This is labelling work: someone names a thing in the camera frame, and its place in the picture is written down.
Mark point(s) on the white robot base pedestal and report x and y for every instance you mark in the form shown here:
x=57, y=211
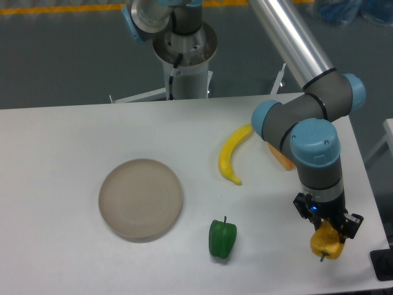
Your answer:
x=198, y=64

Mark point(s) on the yellow banana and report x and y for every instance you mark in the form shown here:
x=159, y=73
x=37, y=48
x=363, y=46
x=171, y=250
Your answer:
x=239, y=136

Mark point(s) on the black device at table edge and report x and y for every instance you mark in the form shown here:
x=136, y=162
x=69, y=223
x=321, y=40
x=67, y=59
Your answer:
x=382, y=264

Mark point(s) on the white metal frame at right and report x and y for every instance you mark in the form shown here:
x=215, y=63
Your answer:
x=381, y=147

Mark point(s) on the blue plastic bag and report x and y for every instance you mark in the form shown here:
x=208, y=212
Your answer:
x=344, y=12

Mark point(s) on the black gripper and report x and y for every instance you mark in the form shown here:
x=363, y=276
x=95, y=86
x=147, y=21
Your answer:
x=328, y=204

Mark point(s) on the orange fruit piece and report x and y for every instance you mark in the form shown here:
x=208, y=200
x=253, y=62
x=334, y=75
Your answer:
x=284, y=161

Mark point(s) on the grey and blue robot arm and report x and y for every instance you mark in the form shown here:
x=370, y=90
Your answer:
x=301, y=130

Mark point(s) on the yellow bell pepper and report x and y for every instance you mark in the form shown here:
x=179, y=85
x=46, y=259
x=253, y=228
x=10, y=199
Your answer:
x=325, y=242

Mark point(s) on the green bell pepper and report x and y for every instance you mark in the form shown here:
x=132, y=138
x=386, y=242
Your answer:
x=222, y=237

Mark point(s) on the beige round plate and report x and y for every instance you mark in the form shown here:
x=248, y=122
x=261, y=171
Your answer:
x=140, y=200

